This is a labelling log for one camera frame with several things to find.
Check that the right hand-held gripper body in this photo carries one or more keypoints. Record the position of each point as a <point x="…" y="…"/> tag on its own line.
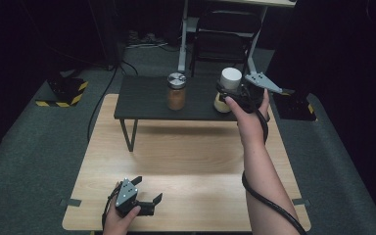
<point x="261" y="81"/>

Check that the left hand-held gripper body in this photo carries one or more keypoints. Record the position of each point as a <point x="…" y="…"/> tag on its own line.
<point x="126" y="193"/>

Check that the glass jar with white lid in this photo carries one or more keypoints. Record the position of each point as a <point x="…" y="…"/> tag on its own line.
<point x="230" y="78"/>

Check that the glass jar with metal lid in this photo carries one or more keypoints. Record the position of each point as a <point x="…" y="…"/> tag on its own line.
<point x="176" y="94"/>

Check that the black shelf with metal legs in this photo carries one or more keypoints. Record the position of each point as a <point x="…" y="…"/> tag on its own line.
<point x="143" y="98"/>

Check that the person's left hand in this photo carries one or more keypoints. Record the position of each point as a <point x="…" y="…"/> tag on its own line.
<point x="117" y="223"/>

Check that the person's right hand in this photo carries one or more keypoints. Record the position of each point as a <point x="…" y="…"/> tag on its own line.
<point x="251" y="127"/>

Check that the stand base with striped tape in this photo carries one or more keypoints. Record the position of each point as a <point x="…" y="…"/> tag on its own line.
<point x="66" y="91"/>
<point x="293" y="106"/>

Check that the black folding chair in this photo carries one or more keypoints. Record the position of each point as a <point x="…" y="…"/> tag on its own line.
<point x="223" y="42"/>

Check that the grey tape strip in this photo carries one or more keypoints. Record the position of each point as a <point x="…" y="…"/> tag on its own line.
<point x="70" y="202"/>
<point x="302" y="201"/>

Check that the power strip with plugs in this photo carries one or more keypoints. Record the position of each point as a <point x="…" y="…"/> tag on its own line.
<point x="143" y="37"/>

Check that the white metal desk frame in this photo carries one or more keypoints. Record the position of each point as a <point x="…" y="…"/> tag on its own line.
<point x="183" y="39"/>

